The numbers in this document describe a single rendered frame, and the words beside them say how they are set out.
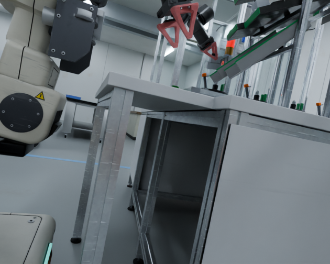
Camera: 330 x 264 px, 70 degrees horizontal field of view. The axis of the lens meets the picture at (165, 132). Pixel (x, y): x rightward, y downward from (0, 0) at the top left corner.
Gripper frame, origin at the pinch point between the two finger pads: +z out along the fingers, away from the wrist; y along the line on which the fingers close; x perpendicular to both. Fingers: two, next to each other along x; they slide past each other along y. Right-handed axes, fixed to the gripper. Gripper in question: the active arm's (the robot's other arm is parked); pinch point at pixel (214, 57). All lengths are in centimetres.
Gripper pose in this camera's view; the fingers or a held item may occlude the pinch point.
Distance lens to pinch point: 117.6
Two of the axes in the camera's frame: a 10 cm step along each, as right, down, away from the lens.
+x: -8.1, 5.5, 2.1
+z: 5.9, 7.3, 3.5
